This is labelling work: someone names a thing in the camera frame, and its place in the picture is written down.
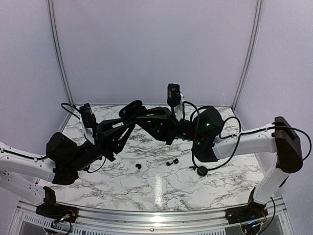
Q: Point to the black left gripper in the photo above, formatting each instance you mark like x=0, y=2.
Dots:
x=103, y=131

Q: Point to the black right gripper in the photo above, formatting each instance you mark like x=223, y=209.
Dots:
x=162, y=127

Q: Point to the black earbud charging case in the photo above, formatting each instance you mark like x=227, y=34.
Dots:
x=131, y=111

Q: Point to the black earbud pair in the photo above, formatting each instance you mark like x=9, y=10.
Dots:
x=175, y=161

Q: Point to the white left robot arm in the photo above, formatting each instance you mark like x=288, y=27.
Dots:
x=63, y=158

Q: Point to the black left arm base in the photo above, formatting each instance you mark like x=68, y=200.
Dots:
x=51, y=209

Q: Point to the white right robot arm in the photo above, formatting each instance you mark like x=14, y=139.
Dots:
x=204, y=130

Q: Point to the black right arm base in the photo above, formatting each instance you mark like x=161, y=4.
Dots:
x=250, y=211

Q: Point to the black round disc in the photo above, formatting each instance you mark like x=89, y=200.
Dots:
x=202, y=171

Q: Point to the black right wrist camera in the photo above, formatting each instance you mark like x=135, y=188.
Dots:
x=173, y=94

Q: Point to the aluminium front rail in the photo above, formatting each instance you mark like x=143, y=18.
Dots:
x=92, y=221

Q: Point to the right aluminium frame post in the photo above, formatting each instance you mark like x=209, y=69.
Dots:
x=249, y=54

